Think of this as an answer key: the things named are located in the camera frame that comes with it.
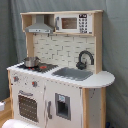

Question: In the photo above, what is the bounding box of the grey range hood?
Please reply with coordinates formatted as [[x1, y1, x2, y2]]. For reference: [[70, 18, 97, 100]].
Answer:
[[25, 15, 54, 34]]

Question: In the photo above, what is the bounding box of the toy microwave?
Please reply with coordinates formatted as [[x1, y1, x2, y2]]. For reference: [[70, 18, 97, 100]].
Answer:
[[55, 14, 93, 34]]

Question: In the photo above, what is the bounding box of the grey fridge door handle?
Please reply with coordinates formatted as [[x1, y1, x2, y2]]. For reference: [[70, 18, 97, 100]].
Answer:
[[47, 101, 52, 119]]

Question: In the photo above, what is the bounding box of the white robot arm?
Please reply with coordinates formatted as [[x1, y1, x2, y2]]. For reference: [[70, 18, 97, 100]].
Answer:
[[1, 119, 38, 128]]

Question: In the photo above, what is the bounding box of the silver toy pot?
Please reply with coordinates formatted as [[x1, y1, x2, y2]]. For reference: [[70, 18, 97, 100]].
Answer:
[[23, 56, 40, 67]]

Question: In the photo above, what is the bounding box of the red stove knob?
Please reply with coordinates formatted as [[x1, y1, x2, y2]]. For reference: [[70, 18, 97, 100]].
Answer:
[[12, 75, 20, 83], [32, 81, 37, 87]]

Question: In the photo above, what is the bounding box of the black toy faucet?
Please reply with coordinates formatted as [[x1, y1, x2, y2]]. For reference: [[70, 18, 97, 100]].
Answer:
[[76, 50, 94, 70]]

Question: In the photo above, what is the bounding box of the right red stove knob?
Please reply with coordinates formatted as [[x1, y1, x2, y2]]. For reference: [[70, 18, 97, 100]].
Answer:
[[32, 81, 37, 87]]

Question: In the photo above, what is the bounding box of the grey toy sink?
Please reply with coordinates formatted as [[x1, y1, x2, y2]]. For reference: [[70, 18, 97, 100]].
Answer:
[[52, 67, 92, 81]]

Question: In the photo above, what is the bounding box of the left red stove knob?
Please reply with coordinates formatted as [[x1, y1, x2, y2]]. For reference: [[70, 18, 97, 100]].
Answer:
[[12, 75, 20, 83]]

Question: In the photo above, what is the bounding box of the grey ice dispenser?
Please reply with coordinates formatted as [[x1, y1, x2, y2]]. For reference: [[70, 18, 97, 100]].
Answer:
[[55, 93, 71, 120]]

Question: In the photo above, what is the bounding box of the wooden toy kitchen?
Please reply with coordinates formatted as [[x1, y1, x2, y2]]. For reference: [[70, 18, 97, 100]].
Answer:
[[8, 10, 115, 128]]

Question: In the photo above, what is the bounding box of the toy oven door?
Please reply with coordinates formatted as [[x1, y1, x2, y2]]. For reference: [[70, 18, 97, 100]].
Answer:
[[18, 90, 38, 122]]

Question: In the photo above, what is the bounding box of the black toy stovetop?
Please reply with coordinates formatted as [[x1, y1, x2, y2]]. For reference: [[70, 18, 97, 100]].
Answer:
[[20, 63, 56, 73]]

